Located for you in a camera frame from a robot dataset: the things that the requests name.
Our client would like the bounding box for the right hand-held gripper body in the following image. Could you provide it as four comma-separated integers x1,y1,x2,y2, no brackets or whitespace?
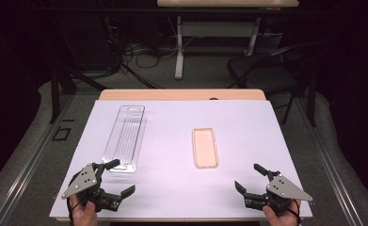
243,170,314,217

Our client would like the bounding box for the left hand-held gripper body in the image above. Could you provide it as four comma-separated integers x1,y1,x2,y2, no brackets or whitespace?
61,162,122,213

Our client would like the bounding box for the clear plastic packaging tray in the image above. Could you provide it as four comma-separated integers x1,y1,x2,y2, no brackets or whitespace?
102,105,148,174

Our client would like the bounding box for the beige phone case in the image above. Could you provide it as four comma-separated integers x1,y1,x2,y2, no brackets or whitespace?
191,127,219,170

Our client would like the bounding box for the person's right hand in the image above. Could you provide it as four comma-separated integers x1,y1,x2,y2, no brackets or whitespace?
262,199,302,226

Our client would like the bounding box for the person's left hand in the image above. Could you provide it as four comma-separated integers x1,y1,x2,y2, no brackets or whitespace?
69,193,100,226

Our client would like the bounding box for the white table cover board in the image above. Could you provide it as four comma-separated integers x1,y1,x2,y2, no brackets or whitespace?
49,99,313,219

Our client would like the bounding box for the black metal stand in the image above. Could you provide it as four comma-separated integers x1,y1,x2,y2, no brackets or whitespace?
46,12,110,124
306,46,319,128

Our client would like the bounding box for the wooden table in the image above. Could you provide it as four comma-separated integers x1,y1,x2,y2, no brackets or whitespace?
55,89,312,224

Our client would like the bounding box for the black folding chair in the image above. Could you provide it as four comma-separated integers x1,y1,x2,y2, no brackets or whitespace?
227,40,328,126

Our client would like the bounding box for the white-legged desk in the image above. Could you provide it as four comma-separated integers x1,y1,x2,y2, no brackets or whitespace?
156,0,300,80

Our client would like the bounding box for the right hand-held gripper cable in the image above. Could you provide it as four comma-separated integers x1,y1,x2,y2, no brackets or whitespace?
288,201,302,226

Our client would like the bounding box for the hand-held gripper cable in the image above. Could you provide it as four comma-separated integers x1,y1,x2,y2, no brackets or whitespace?
66,197,79,226
288,201,302,226

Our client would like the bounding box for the left hand-held gripper cable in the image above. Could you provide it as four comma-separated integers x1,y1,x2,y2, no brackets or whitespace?
66,197,79,226

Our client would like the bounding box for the metal floor rail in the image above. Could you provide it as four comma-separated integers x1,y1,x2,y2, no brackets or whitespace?
293,97,365,226
0,93,76,226

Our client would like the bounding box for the bundle of floor cables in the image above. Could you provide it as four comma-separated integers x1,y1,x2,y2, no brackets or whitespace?
121,37,181,71

